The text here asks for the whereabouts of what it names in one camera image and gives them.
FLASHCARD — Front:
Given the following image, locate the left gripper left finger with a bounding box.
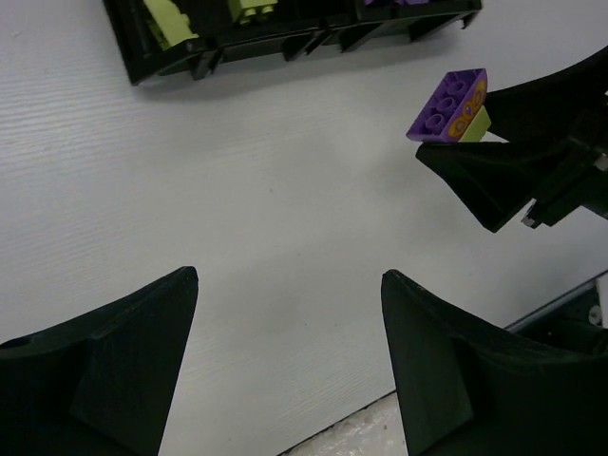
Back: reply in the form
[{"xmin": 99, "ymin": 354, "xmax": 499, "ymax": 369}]
[{"xmin": 1, "ymin": 266, "xmax": 199, "ymax": 455}]

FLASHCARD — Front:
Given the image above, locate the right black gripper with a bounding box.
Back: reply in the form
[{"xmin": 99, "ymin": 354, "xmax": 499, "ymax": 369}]
[{"xmin": 416, "ymin": 48, "xmax": 607, "ymax": 233}]

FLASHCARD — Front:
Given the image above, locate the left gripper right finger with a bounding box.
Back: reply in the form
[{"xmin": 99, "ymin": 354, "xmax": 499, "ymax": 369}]
[{"xmin": 381, "ymin": 270, "xmax": 607, "ymax": 455}]

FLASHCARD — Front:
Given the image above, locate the lime wedge lego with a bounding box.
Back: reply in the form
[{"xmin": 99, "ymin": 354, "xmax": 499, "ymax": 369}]
[{"xmin": 459, "ymin": 105, "xmax": 491, "ymax": 143}]

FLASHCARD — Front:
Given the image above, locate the purple and lime lego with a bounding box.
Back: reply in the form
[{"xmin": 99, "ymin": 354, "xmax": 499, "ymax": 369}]
[{"xmin": 406, "ymin": 68, "xmax": 488, "ymax": 143}]

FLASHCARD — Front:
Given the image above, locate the lime small lego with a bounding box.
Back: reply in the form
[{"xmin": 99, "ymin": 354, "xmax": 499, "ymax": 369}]
[{"xmin": 227, "ymin": 0, "xmax": 278, "ymax": 25}]

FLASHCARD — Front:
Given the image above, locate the black four-compartment tray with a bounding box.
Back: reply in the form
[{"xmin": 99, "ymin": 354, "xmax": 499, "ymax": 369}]
[{"xmin": 104, "ymin": 1, "xmax": 483, "ymax": 86}]

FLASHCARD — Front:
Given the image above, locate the lime lego in tray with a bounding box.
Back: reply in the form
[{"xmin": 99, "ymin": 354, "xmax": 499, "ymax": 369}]
[{"xmin": 143, "ymin": 0, "xmax": 199, "ymax": 50}]

